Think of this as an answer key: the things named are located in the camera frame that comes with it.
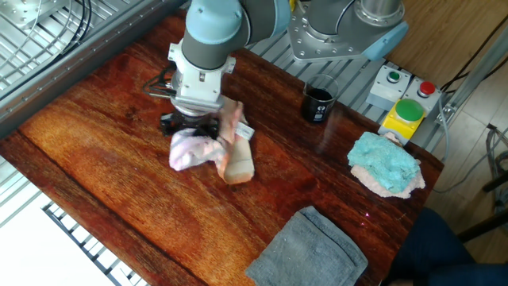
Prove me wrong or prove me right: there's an aluminium profile strut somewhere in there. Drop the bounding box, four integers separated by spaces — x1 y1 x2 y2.
436 23 508 124

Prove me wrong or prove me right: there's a grey box, small green button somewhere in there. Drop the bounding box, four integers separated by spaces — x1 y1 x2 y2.
365 64 413 111

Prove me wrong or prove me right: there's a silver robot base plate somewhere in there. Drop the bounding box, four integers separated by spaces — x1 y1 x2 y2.
287 0 388 64

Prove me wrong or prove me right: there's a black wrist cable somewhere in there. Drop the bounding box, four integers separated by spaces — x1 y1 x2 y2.
141 65 179 99

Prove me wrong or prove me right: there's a black cable bundle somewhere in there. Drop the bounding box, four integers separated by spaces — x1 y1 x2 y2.
51 0 93 56

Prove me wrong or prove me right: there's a yellow box, large green button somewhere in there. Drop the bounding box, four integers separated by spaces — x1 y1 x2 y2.
377 98 426 146

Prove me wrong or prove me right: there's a pink striped cloth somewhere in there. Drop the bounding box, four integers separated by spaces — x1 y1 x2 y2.
168 95 256 186

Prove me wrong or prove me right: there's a grey folded towel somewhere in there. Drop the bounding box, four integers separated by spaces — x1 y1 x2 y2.
244 205 369 286

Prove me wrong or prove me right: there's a silver mounting plate, white base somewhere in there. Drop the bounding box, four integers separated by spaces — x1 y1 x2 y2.
0 0 68 31

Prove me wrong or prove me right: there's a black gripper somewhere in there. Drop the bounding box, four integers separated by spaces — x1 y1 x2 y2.
159 112 222 141

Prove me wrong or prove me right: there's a grey cable bundle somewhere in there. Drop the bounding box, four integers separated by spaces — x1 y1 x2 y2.
486 125 508 215

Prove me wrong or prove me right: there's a white wrist housing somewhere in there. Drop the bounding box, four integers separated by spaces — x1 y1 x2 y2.
167 39 237 112

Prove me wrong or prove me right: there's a dark chair leg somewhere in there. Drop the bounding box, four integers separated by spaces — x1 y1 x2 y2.
456 208 508 244
482 170 508 194

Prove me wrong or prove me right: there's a leg in blue trousers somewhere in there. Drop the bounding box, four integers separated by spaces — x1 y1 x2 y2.
380 207 508 286

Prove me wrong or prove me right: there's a glass beaker with dark liquid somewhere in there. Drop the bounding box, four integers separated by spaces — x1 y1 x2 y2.
301 74 341 124

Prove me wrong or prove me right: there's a plain pale pink cloth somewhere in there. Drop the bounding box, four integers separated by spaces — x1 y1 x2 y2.
350 133 426 199

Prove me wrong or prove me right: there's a teal cloth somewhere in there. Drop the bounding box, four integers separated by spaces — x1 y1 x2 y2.
347 131 421 195

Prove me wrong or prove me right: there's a grey aluminium beam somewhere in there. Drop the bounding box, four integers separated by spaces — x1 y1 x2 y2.
0 0 187 140

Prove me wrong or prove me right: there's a grey box, red button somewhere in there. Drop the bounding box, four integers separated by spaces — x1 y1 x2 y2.
401 77 443 120

